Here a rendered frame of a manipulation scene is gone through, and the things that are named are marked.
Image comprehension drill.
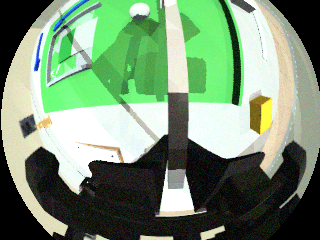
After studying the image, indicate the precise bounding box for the white golf ball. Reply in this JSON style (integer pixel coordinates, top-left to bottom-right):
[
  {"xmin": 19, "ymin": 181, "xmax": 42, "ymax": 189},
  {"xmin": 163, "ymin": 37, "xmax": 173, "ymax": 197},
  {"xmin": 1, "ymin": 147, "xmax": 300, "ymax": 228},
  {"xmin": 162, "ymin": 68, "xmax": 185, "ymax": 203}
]
[{"xmin": 128, "ymin": 3, "xmax": 151, "ymax": 20}]

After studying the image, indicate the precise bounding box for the green flat mat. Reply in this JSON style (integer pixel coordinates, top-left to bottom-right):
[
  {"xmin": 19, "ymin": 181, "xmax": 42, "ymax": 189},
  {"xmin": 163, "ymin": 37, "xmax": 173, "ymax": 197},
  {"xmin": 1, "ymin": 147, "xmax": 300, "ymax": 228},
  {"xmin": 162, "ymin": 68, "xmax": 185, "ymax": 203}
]
[{"xmin": 40, "ymin": 0, "xmax": 235, "ymax": 113}]

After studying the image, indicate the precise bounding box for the yellow rectangular block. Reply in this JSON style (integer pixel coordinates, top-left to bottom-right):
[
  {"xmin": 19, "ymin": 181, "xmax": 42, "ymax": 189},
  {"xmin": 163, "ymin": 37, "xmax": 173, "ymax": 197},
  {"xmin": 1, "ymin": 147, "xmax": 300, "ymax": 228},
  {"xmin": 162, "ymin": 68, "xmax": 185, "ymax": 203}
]
[{"xmin": 249, "ymin": 95, "xmax": 272, "ymax": 135}]

